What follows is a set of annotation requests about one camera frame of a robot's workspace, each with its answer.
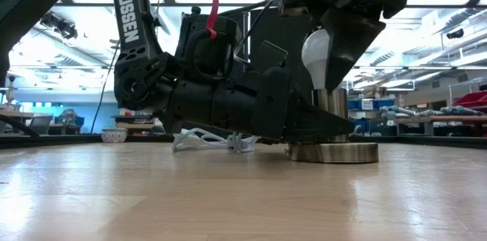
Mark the black ceiling camera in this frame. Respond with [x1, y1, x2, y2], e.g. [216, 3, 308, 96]
[39, 10, 79, 40]

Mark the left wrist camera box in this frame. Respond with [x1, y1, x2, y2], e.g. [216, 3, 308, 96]
[250, 40, 289, 71]

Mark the white lamp power cable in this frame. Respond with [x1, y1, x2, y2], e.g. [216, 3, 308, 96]
[171, 127, 260, 154]

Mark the grey patterned bag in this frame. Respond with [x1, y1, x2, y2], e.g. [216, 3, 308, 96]
[56, 107, 85, 127]

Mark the red plastic bin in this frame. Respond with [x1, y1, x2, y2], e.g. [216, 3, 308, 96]
[451, 90, 487, 115]

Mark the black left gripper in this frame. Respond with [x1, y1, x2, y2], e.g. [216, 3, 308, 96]
[202, 66, 356, 145]

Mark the dark mesh chair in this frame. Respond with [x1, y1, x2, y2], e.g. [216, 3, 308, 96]
[27, 114, 55, 135]

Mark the wooden workbench with parts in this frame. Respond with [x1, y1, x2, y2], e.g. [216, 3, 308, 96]
[393, 113, 487, 137]

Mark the white globe lightbulb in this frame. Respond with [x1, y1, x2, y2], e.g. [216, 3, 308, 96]
[301, 27, 332, 90]

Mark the black hanging cable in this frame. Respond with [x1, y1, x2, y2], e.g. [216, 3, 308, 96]
[89, 41, 121, 135]

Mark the row of blue bins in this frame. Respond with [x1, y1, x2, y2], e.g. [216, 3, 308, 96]
[348, 97, 397, 112]

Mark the small black ceiling device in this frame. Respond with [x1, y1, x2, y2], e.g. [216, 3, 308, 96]
[445, 27, 465, 40]

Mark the brown desk with black leg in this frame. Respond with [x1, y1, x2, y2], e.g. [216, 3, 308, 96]
[0, 109, 41, 138]

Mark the red zip tie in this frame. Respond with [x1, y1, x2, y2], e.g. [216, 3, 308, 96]
[205, 0, 221, 40]

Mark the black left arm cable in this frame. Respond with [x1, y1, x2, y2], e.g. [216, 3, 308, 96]
[218, 0, 277, 62]

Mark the low shelf with books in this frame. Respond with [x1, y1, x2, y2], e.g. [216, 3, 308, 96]
[111, 109, 164, 131]

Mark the small patterned ceramic bowl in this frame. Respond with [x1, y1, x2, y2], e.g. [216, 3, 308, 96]
[100, 127, 129, 144]

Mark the black aluminium table frame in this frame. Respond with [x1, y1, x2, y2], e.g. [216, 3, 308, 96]
[0, 133, 487, 150]

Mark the brass lamp socket base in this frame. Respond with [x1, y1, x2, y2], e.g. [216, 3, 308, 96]
[284, 87, 380, 164]

